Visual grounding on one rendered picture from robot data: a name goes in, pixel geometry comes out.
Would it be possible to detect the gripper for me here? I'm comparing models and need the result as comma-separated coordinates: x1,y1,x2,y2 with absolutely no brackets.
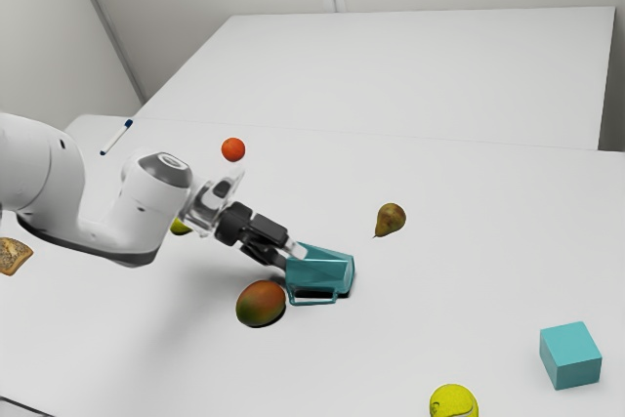
215,200,311,272

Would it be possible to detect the brown green pear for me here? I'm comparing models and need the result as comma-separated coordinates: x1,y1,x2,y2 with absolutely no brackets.
372,202,407,239

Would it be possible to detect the teal faceted mug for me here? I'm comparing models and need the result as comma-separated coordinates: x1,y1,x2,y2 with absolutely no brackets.
284,240,357,307

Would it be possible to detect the slice of toast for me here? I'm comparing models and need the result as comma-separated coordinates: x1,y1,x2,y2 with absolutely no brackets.
0,236,34,277

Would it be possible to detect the yellow tennis ball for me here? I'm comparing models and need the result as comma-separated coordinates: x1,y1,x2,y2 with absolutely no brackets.
429,383,479,417

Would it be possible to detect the white blue marker pen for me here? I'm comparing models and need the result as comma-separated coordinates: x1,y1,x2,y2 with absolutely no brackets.
99,118,135,156

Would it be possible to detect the red green mango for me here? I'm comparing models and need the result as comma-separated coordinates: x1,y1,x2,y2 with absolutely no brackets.
235,279,287,327

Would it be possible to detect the teal cube block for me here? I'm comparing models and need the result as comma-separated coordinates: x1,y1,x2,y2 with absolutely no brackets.
539,320,604,392

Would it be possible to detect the orange fruit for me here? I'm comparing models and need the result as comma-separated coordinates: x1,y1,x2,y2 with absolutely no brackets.
221,137,247,162

